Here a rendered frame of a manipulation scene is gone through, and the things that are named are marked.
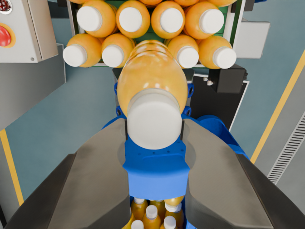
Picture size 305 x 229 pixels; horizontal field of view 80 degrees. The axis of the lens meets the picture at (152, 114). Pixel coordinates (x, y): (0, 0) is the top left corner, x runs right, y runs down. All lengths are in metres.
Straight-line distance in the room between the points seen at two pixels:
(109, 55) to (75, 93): 1.34
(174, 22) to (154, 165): 0.27
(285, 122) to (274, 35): 0.82
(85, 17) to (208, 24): 0.22
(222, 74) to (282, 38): 1.30
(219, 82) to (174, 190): 0.30
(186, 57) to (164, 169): 0.22
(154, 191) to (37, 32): 0.39
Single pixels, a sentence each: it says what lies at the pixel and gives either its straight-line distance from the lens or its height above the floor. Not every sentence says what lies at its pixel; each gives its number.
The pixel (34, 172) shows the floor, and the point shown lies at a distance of 2.40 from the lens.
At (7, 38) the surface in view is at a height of 1.11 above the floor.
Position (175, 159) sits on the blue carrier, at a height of 1.19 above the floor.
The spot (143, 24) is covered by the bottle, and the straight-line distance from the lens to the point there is 0.40.
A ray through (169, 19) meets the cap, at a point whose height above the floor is 1.11.
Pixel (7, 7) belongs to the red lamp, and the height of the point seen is 1.11.
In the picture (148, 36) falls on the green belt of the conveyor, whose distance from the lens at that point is 0.58.
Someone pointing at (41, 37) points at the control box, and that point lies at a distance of 0.47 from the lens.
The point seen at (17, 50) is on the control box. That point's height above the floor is 1.10.
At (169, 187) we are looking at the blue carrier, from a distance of 0.38.
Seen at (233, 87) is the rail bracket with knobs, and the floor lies 1.00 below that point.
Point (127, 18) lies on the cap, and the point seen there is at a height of 1.11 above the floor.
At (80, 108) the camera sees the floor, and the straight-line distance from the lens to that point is 1.74.
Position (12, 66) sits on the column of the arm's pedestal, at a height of 0.59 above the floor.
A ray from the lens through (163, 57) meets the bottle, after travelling 0.18.
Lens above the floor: 1.48
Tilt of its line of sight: 63 degrees down
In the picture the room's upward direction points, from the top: 177 degrees clockwise
